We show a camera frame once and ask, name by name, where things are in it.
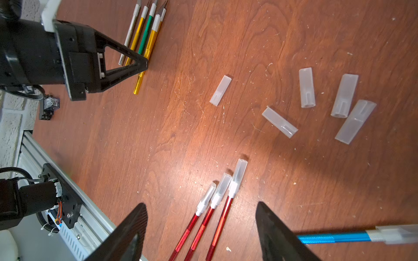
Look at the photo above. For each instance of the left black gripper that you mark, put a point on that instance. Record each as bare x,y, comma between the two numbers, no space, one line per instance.
82,53

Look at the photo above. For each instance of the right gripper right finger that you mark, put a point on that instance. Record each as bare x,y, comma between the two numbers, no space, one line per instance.
278,242

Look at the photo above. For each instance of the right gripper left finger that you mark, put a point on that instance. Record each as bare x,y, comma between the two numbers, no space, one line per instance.
125,243

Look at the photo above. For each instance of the yellow carving knife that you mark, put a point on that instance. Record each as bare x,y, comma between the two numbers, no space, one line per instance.
139,27
162,12
148,51

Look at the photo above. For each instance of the green carving knife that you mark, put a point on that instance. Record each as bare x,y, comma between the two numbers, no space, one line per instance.
147,27

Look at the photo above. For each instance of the translucent protective cap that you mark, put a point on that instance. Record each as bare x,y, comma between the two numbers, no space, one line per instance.
356,119
220,91
279,122
344,96
307,92

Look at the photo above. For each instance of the blue carving knife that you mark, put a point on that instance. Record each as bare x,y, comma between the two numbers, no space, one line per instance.
390,235

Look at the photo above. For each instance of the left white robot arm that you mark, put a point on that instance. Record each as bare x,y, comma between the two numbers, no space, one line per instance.
50,52

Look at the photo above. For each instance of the red carving knife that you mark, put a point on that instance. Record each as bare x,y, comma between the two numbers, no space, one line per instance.
201,207
233,190
215,201

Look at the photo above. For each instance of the small black clamp piece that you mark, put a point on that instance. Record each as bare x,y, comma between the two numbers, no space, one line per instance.
48,106

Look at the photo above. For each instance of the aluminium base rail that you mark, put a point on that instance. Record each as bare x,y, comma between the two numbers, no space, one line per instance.
82,226

